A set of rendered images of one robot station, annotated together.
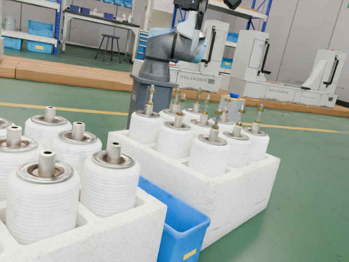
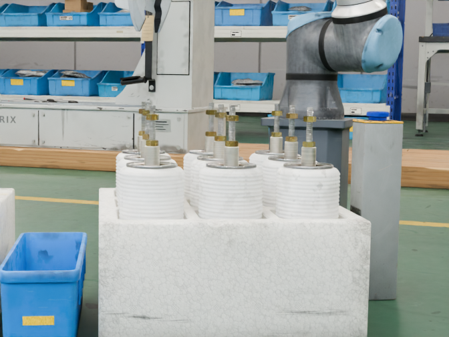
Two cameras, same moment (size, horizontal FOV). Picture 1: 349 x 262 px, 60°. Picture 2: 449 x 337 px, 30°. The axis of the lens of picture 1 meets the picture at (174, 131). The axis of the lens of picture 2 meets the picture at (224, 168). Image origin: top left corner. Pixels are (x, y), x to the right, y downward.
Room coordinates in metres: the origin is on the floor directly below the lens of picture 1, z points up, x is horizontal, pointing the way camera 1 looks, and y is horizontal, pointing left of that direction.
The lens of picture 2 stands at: (-0.10, -1.01, 0.37)
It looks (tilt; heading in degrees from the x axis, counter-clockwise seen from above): 6 degrees down; 43
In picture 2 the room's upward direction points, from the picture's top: 1 degrees clockwise
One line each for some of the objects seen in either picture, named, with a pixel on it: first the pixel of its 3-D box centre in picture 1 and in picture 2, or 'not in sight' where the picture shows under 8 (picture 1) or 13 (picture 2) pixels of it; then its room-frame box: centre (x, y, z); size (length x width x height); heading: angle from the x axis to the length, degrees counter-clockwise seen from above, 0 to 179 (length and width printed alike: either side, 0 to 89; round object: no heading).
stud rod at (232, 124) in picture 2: (240, 118); (232, 132); (0.82, -0.17, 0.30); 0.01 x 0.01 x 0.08
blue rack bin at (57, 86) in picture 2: not in sight; (81, 83); (4.08, 4.48, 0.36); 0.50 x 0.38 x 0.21; 27
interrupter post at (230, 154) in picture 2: (236, 131); (231, 157); (0.82, -0.17, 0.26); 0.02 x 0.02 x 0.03
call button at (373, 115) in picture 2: (233, 95); (377, 117); (1.17, -0.20, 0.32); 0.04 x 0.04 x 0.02
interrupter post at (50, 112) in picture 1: (50, 114); not in sight; (0.63, 0.27, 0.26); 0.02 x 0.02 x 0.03
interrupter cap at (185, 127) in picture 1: (177, 126); (147, 158); (0.80, -0.01, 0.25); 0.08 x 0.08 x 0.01
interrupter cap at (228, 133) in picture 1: (235, 135); (231, 166); (0.82, -0.17, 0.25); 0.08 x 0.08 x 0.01
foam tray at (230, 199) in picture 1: (191, 171); (218, 256); (0.89, -0.08, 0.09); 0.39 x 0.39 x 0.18; 52
